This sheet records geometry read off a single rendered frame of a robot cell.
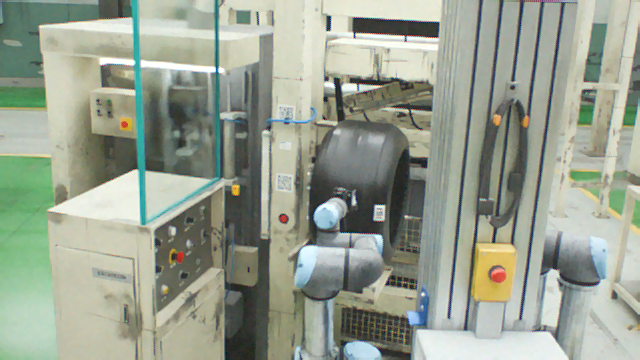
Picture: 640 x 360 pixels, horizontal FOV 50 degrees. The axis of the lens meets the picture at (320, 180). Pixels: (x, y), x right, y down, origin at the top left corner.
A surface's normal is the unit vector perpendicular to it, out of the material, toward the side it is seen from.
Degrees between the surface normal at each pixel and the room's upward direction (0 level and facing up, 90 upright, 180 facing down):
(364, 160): 48
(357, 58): 90
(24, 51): 90
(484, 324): 90
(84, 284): 90
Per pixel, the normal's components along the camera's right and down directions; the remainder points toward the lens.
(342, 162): -0.21, -0.40
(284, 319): -0.30, 0.26
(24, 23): 0.04, 0.29
